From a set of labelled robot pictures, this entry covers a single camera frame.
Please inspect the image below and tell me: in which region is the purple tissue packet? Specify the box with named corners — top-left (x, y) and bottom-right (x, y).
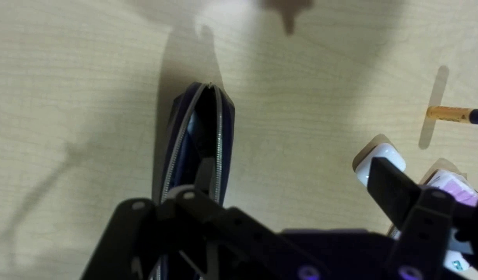
top-left (388, 169), bottom-right (478, 246)

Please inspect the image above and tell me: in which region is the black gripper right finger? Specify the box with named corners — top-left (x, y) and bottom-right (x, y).
top-left (367, 166), bottom-right (478, 280)

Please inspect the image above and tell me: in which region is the small dark navy pouch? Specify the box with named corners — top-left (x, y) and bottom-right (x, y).
top-left (157, 82), bottom-right (237, 280)

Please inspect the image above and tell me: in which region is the white earbuds case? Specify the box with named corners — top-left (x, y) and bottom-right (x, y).
top-left (353, 142), bottom-right (406, 189)

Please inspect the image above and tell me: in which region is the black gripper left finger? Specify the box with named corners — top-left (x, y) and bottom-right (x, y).
top-left (81, 158), bottom-right (330, 280)

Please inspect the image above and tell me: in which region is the small amber vial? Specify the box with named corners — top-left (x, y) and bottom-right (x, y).
top-left (427, 106), bottom-right (478, 125)

